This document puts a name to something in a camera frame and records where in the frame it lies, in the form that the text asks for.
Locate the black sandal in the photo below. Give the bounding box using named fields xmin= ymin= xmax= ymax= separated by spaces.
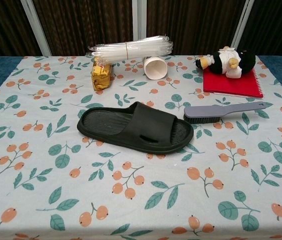
xmin=77 ymin=101 xmax=195 ymax=154

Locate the grey brush with black bristles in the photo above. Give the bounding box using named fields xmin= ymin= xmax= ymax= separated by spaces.
xmin=183 ymin=101 xmax=265 ymax=124

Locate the white paper cup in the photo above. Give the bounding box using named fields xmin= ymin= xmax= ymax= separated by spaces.
xmin=143 ymin=56 xmax=168 ymax=81

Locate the floral print tablecloth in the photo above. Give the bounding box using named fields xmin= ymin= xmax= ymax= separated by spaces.
xmin=0 ymin=54 xmax=282 ymax=240

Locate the bundle of wrapped white straws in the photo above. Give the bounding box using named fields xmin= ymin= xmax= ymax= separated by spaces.
xmin=86 ymin=37 xmax=174 ymax=64

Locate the red spiral notebook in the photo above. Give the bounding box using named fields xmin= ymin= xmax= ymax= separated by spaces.
xmin=203 ymin=66 xmax=265 ymax=99

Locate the black and white plush doll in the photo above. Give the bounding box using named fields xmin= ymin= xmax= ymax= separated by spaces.
xmin=195 ymin=45 xmax=257 ymax=79

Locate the white partition post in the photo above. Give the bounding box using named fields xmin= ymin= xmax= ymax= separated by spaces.
xmin=136 ymin=0 xmax=148 ymax=37
xmin=230 ymin=0 xmax=255 ymax=49
xmin=20 ymin=0 xmax=52 ymax=57

